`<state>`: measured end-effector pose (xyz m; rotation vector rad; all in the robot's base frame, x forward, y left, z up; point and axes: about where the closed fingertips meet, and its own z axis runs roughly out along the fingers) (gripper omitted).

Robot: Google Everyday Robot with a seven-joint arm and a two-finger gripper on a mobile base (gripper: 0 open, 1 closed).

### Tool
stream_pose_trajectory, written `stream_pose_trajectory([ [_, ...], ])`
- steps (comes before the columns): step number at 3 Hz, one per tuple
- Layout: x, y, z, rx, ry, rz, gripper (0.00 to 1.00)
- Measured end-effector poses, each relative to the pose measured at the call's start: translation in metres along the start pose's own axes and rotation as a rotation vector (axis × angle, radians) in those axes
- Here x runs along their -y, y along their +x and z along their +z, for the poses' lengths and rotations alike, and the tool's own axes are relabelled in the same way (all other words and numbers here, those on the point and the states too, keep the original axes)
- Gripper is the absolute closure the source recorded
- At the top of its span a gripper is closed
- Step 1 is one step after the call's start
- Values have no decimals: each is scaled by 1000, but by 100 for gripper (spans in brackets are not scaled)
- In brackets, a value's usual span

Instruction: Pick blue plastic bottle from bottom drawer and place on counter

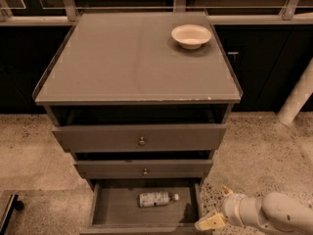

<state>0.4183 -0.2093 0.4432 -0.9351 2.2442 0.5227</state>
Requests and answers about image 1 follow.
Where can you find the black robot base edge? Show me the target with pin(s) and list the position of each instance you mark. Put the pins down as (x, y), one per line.
(14, 204)

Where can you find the white pole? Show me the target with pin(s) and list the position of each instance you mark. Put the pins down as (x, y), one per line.
(298, 97)

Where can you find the white bowl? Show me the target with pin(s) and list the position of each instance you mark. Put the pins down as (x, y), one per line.
(191, 36)

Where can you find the grey middle drawer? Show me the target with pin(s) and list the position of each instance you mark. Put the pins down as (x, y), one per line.
(134, 168)

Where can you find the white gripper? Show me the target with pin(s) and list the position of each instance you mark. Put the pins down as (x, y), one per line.
(232, 206)

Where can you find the round top drawer knob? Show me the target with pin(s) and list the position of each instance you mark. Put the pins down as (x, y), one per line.
(142, 141)

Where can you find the grey drawer cabinet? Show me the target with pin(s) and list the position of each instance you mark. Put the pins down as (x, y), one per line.
(126, 69)

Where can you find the grey drawer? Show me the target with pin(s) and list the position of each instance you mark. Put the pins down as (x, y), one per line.
(134, 168)
(115, 209)
(124, 138)

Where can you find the grey bottom drawer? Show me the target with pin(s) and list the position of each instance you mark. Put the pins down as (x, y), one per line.
(115, 209)

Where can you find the blue labelled plastic bottle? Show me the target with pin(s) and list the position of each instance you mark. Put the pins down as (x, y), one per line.
(157, 199)

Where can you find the grey top drawer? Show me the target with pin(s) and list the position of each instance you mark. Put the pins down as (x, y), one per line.
(124, 138)

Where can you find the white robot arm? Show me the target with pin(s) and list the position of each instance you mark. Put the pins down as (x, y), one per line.
(274, 214)

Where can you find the metal shelf rail frame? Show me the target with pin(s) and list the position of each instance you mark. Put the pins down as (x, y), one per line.
(58, 12)

